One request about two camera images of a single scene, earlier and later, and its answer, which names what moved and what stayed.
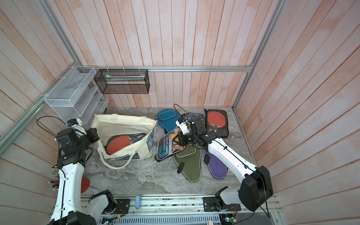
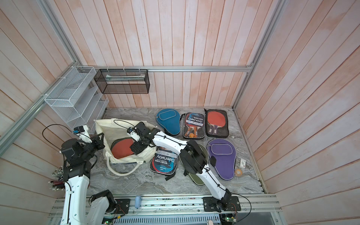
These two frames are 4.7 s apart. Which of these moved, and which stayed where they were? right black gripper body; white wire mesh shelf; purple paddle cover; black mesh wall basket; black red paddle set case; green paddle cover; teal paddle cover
Moved: purple paddle cover; right black gripper body; green paddle cover; black red paddle set case
Stayed: white wire mesh shelf; black mesh wall basket; teal paddle cover
